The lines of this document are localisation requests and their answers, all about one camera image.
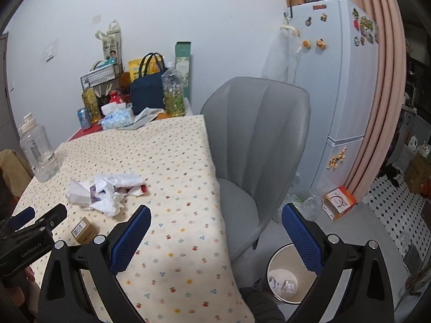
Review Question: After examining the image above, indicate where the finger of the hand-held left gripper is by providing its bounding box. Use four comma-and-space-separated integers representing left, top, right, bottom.
34, 203, 68, 233
8, 207, 36, 229

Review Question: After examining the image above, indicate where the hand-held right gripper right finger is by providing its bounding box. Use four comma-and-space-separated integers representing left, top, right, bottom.
281, 203, 394, 323

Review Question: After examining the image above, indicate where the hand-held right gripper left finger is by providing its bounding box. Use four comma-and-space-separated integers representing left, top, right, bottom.
38, 205, 152, 323

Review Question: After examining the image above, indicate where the small cardboard box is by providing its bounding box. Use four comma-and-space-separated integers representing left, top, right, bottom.
71, 217, 99, 244

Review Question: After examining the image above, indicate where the white tissue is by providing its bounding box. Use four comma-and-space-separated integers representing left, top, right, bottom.
89, 192, 126, 216
68, 178, 93, 206

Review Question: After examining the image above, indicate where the white trash bin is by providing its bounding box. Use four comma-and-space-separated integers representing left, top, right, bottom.
266, 242, 319, 307

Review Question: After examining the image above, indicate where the person's left hand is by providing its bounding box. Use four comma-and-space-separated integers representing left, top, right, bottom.
0, 265, 38, 314

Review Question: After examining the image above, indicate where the dark cloth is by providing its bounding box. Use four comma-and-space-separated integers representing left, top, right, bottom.
0, 175, 16, 223

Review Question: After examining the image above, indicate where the clear plastic bag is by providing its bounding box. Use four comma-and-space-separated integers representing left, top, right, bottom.
273, 188, 324, 224

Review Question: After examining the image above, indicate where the orange and white box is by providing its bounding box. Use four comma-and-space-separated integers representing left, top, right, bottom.
323, 186, 358, 221

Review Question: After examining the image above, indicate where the clear plastic water jug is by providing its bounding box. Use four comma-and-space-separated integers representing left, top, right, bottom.
18, 114, 61, 182

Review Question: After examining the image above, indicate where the floral print tablecloth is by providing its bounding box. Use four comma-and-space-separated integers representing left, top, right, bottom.
12, 114, 255, 323

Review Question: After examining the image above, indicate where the person's dark padded clothing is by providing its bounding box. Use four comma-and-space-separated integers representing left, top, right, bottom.
241, 287, 286, 323

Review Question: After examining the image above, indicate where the orange dragon fridge magnet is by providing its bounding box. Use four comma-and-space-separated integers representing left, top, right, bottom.
326, 148, 347, 172

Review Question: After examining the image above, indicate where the black floor object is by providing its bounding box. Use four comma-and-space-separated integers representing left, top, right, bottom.
385, 166, 401, 187

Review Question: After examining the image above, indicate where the grey upholstered chair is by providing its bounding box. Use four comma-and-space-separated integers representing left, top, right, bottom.
200, 77, 311, 263

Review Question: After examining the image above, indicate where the grey printed sheet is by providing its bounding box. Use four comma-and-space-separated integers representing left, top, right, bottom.
126, 118, 157, 130

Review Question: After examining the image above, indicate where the blue and white tissue box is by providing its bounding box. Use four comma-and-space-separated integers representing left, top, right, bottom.
101, 103, 135, 130

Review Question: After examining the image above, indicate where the grey door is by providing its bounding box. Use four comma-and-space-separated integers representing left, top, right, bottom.
0, 32, 16, 152

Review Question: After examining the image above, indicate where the brown cardboard box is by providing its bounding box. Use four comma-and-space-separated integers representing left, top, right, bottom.
404, 155, 431, 194

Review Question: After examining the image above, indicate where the red round jar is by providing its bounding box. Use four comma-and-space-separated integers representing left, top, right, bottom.
108, 90, 126, 106

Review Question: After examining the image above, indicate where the navy lunch bag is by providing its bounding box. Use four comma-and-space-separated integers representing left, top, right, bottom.
130, 53, 167, 115

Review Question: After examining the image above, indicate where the white refrigerator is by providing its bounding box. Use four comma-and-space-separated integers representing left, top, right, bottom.
288, 0, 379, 192

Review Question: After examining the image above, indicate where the large clear tea bottle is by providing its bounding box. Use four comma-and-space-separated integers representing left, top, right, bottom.
161, 62, 187, 118

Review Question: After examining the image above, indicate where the pink curtain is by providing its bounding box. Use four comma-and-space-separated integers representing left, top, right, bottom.
330, 0, 406, 202

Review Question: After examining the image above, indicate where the yellow snack bag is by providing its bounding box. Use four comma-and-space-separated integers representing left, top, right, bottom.
128, 57, 162, 81

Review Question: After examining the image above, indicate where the tall green box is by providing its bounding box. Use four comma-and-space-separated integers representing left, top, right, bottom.
175, 41, 192, 100

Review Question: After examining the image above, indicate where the hanging white mesh bag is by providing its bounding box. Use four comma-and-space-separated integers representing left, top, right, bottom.
263, 23, 301, 86

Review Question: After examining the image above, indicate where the white printed paper bag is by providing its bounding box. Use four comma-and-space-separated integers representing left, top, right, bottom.
96, 21, 122, 66

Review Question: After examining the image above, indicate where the cluster of fridge magnets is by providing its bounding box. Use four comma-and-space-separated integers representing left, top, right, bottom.
352, 7, 377, 47

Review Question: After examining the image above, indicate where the black wire basket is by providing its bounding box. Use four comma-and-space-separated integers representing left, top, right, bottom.
80, 64, 123, 91

